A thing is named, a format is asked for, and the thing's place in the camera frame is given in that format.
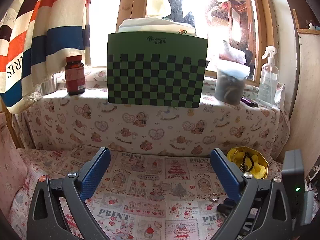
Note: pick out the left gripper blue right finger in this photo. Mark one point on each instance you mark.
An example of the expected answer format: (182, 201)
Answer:
(255, 208)

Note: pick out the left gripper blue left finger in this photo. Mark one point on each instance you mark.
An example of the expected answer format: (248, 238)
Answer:
(46, 219)

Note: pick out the hexagonal cardboard jewelry box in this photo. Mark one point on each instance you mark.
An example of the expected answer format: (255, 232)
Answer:
(260, 162)

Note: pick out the yellow cloth in box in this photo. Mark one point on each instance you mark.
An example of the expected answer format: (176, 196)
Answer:
(257, 164)

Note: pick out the pink pillow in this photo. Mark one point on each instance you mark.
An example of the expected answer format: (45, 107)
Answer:
(13, 171)

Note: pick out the wooden cabinet side panel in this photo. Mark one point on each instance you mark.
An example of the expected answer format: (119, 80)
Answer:
(304, 122)

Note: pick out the print patterned bed sheet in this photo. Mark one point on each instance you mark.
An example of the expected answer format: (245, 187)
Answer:
(140, 196)

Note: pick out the baby bear patterned cloth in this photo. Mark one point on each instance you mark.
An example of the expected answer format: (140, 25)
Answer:
(59, 121)

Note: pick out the dark purple pen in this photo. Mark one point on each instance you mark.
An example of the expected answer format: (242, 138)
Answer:
(249, 102)

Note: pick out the small metal tin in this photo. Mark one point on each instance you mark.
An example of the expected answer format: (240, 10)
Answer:
(49, 86)

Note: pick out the clear spray bottle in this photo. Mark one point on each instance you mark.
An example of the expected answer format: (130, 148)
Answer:
(269, 78)

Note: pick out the clear container with dark contents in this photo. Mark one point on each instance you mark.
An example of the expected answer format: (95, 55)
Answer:
(230, 81)

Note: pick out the brown medicine bottle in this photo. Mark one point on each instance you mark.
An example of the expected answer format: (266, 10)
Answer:
(75, 75)

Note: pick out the striped hanging towel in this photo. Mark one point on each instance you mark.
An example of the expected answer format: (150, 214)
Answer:
(36, 38)

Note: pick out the white bag behind box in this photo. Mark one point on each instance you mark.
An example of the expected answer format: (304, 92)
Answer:
(154, 24)

